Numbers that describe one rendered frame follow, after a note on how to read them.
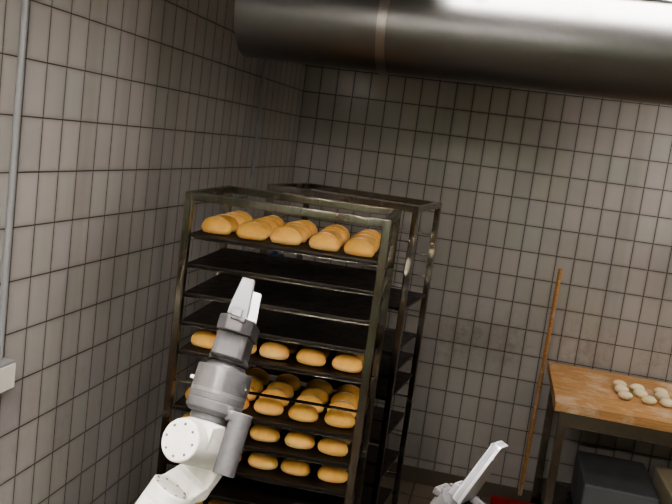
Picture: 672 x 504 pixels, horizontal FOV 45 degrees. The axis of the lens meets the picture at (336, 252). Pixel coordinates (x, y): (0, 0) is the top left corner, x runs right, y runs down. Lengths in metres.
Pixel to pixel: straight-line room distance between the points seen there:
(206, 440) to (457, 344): 3.71
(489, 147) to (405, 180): 0.52
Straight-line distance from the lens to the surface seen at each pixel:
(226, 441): 1.25
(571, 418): 4.12
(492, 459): 0.71
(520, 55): 2.66
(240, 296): 1.25
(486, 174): 4.74
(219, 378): 1.25
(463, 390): 4.93
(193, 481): 1.33
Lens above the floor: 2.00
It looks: 8 degrees down
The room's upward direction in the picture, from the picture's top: 7 degrees clockwise
